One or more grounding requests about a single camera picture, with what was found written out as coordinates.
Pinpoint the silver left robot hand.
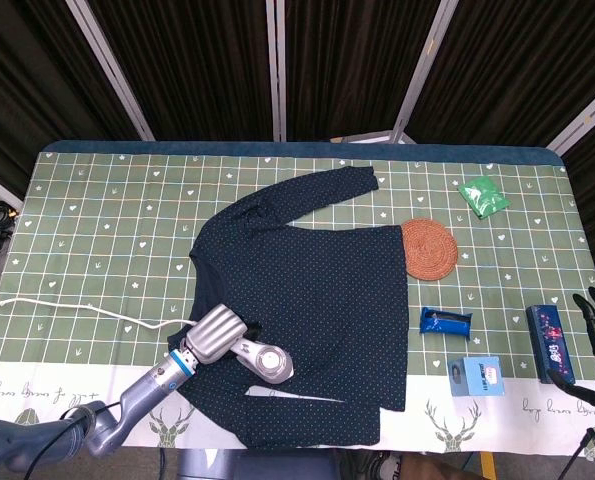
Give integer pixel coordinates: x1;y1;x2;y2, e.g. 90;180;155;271
178;302;264;366

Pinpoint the white garment steamer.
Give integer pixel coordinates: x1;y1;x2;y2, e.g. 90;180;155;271
233;326;295;386

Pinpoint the white power cord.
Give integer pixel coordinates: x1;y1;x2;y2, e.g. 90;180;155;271
0;296;196;332

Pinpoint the navy polka dot shirt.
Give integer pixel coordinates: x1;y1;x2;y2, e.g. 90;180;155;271
166;166;410;448

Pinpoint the dark blue long box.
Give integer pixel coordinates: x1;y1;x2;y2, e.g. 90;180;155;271
525;303;577;386

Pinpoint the light blue small box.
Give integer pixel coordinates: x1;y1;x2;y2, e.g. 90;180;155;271
447;355;507;398

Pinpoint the grey robot torso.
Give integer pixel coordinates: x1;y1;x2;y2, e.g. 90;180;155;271
175;447;339;480

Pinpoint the green checked tablecloth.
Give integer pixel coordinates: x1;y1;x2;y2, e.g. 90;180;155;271
0;149;595;458

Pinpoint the blue snack packet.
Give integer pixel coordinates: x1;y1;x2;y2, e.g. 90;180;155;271
419;306;474;343

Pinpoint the blue felt table cover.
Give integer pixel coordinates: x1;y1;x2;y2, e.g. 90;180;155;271
41;139;567;165

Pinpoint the green foil packet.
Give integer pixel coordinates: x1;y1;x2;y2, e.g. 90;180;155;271
457;175;510;221

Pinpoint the orange woven round coaster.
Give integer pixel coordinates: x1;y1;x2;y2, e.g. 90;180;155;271
399;218;460;283

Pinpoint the white screen foot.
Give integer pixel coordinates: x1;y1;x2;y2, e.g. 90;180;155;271
328;129;414;146

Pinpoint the dark brown curtain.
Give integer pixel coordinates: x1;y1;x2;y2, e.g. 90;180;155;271
0;0;595;284

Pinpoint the black cable with plug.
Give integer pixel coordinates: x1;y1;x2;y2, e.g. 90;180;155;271
558;425;595;480

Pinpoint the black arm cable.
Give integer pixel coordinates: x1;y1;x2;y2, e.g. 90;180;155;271
6;402;123;474

